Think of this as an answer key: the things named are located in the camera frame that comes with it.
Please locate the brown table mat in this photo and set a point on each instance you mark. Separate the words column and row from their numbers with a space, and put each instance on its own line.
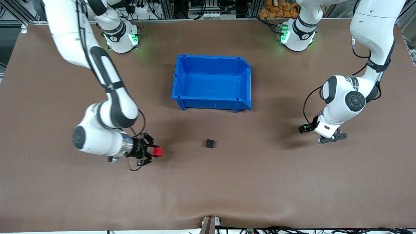
column 208, row 188

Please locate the small red cube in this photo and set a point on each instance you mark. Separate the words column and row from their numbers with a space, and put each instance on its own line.
column 158, row 152

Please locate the white power strip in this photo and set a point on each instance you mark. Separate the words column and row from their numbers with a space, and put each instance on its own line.
column 138, row 8

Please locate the aluminium frame strut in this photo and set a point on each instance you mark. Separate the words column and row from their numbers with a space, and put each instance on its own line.
column 16, row 9
column 409, row 32

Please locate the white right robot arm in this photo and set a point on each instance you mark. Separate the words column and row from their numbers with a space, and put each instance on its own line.
column 65, row 32

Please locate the blue plastic storage bin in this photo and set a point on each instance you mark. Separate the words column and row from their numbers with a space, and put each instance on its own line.
column 211, row 84

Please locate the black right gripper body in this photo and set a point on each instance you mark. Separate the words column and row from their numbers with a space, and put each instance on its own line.
column 138, row 148

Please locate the small black cube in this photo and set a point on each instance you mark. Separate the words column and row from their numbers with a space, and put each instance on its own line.
column 210, row 143

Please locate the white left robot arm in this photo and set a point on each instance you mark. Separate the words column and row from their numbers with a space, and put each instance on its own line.
column 373, row 26

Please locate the small green circuit board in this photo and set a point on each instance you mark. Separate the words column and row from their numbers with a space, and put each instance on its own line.
column 250, row 231

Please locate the metal table edge rail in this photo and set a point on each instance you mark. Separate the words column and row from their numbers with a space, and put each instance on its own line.
column 195, row 20

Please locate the brown table clamp bracket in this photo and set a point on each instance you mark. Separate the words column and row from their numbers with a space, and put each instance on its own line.
column 209, row 226

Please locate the orange knobbly objects pile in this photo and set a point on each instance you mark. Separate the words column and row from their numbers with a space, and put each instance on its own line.
column 276, row 9

